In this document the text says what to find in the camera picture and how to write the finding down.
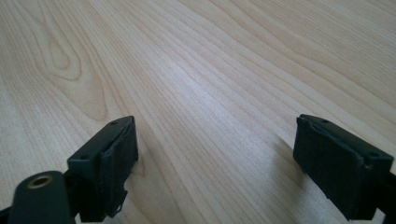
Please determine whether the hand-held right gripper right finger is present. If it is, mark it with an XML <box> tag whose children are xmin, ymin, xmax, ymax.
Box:
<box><xmin>292</xmin><ymin>113</ymin><xmax>395</xmax><ymax>222</ymax></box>

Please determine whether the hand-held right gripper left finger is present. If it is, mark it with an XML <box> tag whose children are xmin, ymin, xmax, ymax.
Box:
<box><xmin>66</xmin><ymin>115</ymin><xmax>140</xmax><ymax>224</ymax></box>

